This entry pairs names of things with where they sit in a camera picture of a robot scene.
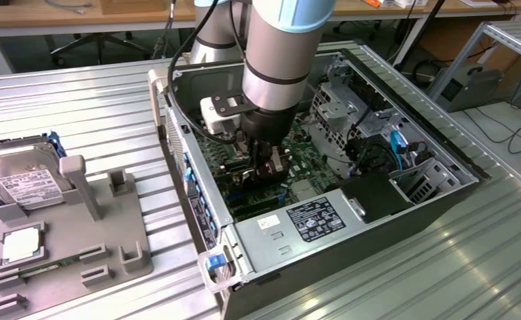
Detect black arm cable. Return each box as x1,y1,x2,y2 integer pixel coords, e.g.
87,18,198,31
168,0,248,145

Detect black pole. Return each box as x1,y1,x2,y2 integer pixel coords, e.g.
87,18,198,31
396,0,448,69

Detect black wires on side table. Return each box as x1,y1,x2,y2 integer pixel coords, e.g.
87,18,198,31
463,109,521,155

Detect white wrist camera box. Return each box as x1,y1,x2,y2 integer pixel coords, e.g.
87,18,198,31
200,95,245,135

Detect silver hard disk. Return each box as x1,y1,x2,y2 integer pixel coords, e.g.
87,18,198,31
0,135,73,211

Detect graphics card with metal bracket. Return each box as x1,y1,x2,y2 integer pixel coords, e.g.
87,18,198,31
218,148,296,201

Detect coiled black cable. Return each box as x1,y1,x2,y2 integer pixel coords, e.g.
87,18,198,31
413,59,443,85

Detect small metal disk bay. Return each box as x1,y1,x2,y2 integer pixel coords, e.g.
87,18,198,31
389,158,463,205

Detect blue disk carrier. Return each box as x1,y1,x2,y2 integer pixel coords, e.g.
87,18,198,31
0,131,69,158

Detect green RAM stick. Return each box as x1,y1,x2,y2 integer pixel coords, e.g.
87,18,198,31
19,255,83,277

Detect silver chipset heatsink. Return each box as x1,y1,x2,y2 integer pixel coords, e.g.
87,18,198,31
289,181,322,198

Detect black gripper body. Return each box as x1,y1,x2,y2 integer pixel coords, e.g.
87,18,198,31
241,108,300,147

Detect grey hanging cable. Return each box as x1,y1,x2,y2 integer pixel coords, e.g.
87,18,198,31
152,0,180,60

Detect silver power supply with label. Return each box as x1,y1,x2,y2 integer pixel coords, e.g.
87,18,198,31
233,195,366,273

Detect grey box with black handle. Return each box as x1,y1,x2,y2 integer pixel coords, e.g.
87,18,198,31
429,65,504,113

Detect aluminium frame table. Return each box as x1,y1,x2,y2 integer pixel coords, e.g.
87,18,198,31
427,20,521,111

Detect metal disk bay cage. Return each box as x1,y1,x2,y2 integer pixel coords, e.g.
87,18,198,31
309,81,405,161

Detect grey parts rack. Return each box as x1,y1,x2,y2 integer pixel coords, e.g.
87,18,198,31
0,155,154,319

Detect black office chair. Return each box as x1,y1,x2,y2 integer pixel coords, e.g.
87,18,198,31
47,31,152,67

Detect open black PC case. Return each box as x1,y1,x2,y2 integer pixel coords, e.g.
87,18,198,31
148,48,493,320

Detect CPU with silver lid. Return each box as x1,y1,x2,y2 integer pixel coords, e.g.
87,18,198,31
0,229,43,261

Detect blue wire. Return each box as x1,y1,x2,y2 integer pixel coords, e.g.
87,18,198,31
389,129,411,173

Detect black plastic shroud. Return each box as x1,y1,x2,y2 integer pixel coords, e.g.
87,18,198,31
325,171,416,224

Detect green motherboard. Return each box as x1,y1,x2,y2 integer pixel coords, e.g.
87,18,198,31
193,109,346,223

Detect black wire bundle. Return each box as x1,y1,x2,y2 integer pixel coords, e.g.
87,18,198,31
346,138,397,175

